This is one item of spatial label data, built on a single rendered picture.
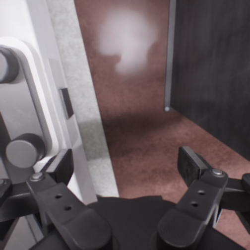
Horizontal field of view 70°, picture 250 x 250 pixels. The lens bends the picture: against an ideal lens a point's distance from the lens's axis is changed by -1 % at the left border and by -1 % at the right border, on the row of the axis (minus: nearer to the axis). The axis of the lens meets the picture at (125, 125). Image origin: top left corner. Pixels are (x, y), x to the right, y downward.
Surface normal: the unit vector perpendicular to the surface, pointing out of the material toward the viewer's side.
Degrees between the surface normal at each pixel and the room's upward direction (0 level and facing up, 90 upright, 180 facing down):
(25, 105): 0
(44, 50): 90
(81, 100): 0
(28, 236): 0
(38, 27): 90
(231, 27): 90
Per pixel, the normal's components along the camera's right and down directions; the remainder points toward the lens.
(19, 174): 0.99, -0.17
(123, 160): 0.03, 0.29
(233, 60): -1.00, 0.01
